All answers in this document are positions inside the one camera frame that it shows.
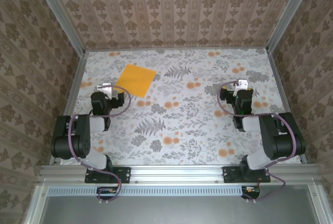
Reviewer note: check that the orange paper sheet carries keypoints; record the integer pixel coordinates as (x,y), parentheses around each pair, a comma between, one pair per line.
(136,79)

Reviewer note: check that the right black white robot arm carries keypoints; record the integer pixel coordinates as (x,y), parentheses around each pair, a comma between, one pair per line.
(281,141)

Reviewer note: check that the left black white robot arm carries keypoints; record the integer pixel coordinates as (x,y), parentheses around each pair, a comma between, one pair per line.
(78,135)

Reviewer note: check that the floral table mat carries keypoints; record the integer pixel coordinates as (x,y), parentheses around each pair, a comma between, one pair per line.
(187,120)

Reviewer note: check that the black connector module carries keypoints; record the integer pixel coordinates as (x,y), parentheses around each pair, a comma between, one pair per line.
(108,193)
(251,192)

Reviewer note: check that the grey metal panel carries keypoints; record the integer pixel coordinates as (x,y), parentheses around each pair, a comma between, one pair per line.
(182,211)

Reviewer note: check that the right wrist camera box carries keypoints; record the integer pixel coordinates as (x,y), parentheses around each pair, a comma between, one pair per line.
(242,82)

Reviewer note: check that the aluminium side rail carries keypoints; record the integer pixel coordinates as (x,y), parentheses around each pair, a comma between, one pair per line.
(283,99)
(75,89)

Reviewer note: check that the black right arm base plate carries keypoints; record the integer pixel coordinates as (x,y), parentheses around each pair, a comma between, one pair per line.
(229,174)

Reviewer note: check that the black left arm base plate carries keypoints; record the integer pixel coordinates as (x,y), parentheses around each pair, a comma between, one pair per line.
(125,174)

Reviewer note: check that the aluminium frame post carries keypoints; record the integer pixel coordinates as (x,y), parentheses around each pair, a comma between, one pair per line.
(59,16)
(288,13)

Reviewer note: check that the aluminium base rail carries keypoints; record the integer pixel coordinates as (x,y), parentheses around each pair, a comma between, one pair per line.
(177,173)

